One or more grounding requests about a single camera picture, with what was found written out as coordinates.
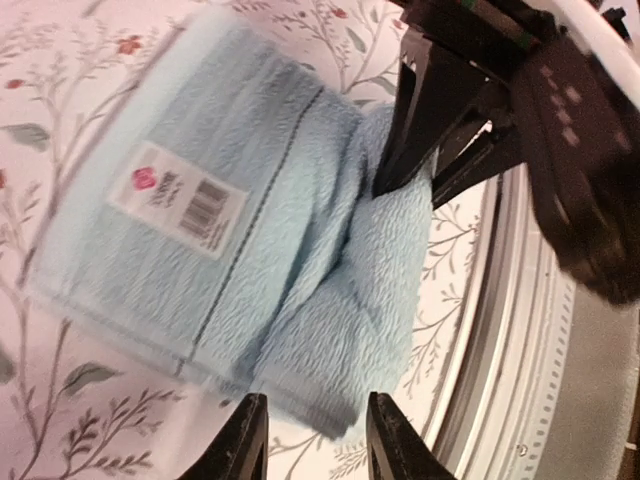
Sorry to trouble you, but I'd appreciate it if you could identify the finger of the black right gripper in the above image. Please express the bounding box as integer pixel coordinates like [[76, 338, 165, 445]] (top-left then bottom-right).
[[429, 117, 522, 210], [372, 29, 500, 197]]

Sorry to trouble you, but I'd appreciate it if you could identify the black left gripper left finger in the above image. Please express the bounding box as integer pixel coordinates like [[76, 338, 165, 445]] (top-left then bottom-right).
[[179, 393, 269, 480]]

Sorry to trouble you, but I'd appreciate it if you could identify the light blue towel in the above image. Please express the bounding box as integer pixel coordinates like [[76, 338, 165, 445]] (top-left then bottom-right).
[[26, 8, 431, 440]]

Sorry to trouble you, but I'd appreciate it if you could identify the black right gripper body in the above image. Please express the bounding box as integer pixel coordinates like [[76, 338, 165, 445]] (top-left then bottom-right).
[[401, 1, 639, 305]]

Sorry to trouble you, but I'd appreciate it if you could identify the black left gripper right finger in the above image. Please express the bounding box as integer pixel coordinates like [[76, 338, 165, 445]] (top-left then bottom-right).
[[366, 392, 455, 480]]

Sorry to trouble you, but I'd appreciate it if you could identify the front aluminium rail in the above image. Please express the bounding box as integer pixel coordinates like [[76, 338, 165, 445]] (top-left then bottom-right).
[[422, 168, 639, 479]]

